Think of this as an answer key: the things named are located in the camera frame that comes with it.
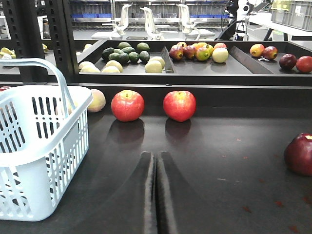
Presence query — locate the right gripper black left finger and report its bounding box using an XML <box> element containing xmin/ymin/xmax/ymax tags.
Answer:
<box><xmin>80</xmin><ymin>151</ymin><xmax>155</xmax><ymax>234</ymax></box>

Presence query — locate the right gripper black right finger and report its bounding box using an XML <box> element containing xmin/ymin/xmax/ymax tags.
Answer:
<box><xmin>156</xmin><ymin>151</ymin><xmax>234</xmax><ymax>234</ymax></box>

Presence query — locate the light blue plastic basket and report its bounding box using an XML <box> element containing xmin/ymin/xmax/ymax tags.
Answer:
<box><xmin>0</xmin><ymin>58</ymin><xmax>93</xmax><ymax>221</ymax></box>

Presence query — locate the red apple behind basket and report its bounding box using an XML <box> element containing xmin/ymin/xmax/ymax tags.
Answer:
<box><xmin>111</xmin><ymin>90</ymin><xmax>145</xmax><ymax>122</ymax></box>

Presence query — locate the black wooden display stand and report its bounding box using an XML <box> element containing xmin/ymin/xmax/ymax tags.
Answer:
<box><xmin>0</xmin><ymin>0</ymin><xmax>312</xmax><ymax>234</ymax></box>

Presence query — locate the red apple right tray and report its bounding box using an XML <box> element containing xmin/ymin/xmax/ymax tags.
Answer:
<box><xmin>163</xmin><ymin>91</ymin><xmax>196</xmax><ymax>122</ymax></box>

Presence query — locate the pale peach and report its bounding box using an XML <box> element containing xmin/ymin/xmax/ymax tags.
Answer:
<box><xmin>87</xmin><ymin>89</ymin><xmax>106</xmax><ymax>113</ymax></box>

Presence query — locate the dark red apple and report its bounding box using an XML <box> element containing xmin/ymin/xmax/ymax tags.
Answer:
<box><xmin>284</xmin><ymin>133</ymin><xmax>312</xmax><ymax>176</ymax></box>

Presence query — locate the white garlic bulb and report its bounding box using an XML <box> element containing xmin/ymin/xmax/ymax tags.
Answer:
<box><xmin>1</xmin><ymin>54</ymin><xmax>12</xmax><ymax>59</ymax></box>

